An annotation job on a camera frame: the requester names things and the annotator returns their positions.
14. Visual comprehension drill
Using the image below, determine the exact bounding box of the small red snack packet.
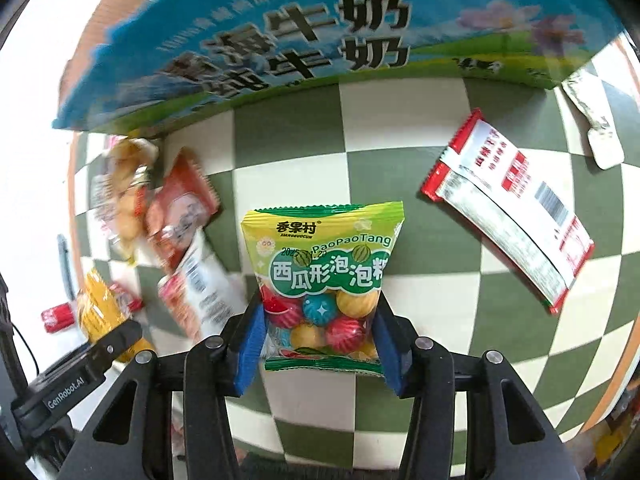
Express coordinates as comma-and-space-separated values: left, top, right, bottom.
40, 282, 143, 339

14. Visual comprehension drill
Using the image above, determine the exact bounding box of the white cookie snack packet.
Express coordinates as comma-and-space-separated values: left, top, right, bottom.
157, 228, 247, 342

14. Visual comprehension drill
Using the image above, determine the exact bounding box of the yellow snack packet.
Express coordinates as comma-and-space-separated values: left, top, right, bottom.
77, 268, 143, 344

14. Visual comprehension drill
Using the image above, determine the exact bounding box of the green gumball candy bag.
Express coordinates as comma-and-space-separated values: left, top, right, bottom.
241, 202, 405, 375

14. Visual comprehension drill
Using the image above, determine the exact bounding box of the brown cookie snack packet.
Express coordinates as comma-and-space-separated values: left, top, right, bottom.
144, 148, 220, 274

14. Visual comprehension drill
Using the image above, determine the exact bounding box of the red white biscuit packet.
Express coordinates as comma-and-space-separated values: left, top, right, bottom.
421, 108, 594, 315

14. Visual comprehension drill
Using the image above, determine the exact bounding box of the white puff snack bag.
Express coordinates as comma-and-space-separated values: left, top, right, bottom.
90, 138, 158, 264

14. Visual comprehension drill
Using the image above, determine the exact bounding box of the blue-grey smartphone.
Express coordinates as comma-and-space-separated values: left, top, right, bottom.
56, 234, 75, 301

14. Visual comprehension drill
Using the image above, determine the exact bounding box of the clear small sauce sachet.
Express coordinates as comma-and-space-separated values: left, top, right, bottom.
562, 68, 625, 170

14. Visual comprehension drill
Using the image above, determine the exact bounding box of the open cardboard milk box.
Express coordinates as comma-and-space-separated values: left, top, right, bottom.
53, 0, 623, 136

